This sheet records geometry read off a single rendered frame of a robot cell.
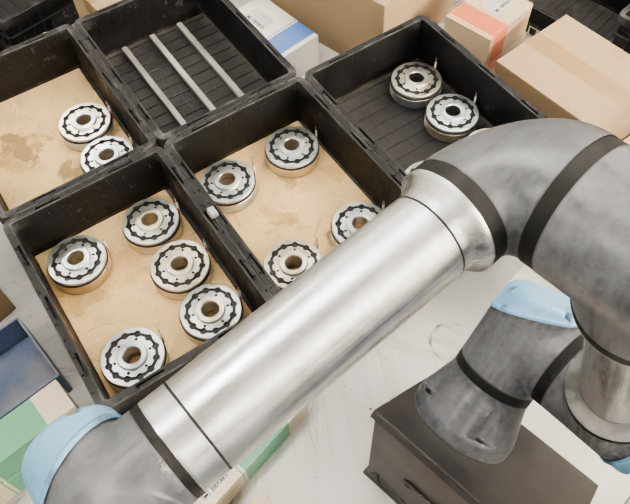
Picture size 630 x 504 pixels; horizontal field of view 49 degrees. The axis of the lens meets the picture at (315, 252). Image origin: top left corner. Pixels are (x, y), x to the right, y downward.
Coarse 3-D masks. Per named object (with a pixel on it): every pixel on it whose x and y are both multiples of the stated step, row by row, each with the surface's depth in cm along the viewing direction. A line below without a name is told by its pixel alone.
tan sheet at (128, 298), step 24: (120, 216) 127; (120, 240) 124; (192, 240) 124; (120, 264) 121; (144, 264) 121; (216, 264) 121; (96, 288) 119; (120, 288) 119; (144, 288) 119; (72, 312) 117; (96, 312) 116; (120, 312) 116; (144, 312) 116; (168, 312) 116; (216, 312) 116; (96, 336) 114; (168, 336) 114; (96, 360) 112
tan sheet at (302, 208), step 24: (264, 144) 135; (264, 168) 132; (336, 168) 132; (264, 192) 129; (288, 192) 129; (312, 192) 129; (336, 192) 129; (360, 192) 129; (240, 216) 126; (264, 216) 126; (288, 216) 126; (312, 216) 126; (264, 240) 123; (312, 240) 123
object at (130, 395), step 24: (120, 168) 120; (168, 168) 120; (72, 192) 118; (192, 192) 117; (24, 216) 115; (24, 264) 110; (240, 264) 109; (264, 288) 107; (48, 312) 105; (216, 336) 102; (72, 360) 101; (96, 384) 99; (144, 384) 99; (120, 408) 99
